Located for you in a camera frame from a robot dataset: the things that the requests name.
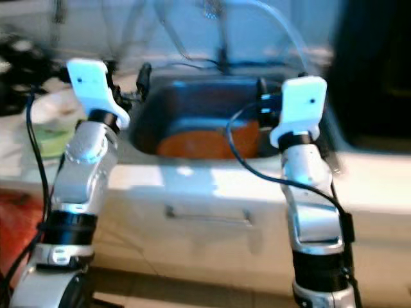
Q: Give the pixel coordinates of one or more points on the white kitchen cabinet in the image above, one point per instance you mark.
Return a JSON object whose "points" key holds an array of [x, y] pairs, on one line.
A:
{"points": [[199, 256]]}

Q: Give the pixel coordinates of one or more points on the light green plate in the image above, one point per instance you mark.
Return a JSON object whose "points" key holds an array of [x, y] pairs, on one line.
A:
{"points": [[54, 142]]}

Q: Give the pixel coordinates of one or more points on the red plastic bag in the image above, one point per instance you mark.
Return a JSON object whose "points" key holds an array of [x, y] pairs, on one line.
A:
{"points": [[19, 231]]}

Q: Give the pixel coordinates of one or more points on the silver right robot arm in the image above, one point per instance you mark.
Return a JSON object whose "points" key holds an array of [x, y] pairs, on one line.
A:
{"points": [[311, 218]]}

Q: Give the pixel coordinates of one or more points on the black charger box with labels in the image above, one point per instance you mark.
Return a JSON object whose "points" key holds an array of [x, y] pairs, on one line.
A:
{"points": [[22, 61]]}

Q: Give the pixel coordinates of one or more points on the stainless steel sink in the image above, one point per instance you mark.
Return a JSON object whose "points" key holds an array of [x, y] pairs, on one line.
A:
{"points": [[199, 102]]}

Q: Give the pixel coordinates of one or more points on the white bowl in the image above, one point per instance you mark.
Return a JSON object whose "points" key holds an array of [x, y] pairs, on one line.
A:
{"points": [[58, 109]]}

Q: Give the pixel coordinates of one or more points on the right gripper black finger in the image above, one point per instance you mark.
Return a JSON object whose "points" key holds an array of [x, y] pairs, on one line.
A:
{"points": [[261, 86]]}

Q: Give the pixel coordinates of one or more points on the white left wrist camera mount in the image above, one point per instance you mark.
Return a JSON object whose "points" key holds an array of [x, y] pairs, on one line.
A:
{"points": [[93, 83]]}

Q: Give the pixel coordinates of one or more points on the metal faucet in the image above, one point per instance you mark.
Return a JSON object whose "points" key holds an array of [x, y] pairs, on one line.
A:
{"points": [[223, 54]]}

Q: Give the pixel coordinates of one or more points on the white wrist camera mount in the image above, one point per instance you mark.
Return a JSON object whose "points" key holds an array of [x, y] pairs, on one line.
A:
{"points": [[93, 83], [302, 102]]}

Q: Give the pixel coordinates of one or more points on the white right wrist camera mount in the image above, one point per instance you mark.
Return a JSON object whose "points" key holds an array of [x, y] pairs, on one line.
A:
{"points": [[302, 102]]}

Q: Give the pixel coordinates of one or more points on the black appliance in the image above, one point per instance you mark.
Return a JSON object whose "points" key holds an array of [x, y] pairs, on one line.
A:
{"points": [[372, 64]]}

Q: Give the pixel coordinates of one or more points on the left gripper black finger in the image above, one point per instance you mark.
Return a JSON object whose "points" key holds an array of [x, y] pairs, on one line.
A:
{"points": [[144, 76]]}

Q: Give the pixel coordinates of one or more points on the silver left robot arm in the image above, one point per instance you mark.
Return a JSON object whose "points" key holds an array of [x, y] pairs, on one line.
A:
{"points": [[83, 167]]}

